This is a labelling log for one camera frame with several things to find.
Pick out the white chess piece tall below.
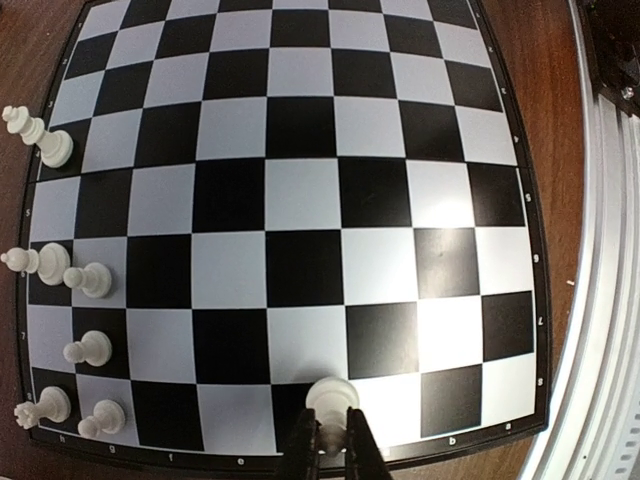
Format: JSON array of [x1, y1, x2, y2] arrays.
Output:
[[1, 106, 73, 169], [305, 377, 360, 457]]

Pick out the white rook corner piece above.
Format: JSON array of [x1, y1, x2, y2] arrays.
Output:
[[14, 386, 72, 430]]

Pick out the aluminium front rail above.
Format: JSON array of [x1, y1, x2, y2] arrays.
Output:
[[519, 1, 639, 479]]

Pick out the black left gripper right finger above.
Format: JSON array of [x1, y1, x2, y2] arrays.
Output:
[[345, 408, 390, 480]]

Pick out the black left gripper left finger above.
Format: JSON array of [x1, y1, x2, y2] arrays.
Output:
[[272, 409, 320, 480]]

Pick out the black and white chessboard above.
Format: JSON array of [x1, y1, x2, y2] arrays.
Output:
[[17, 1, 549, 477]]

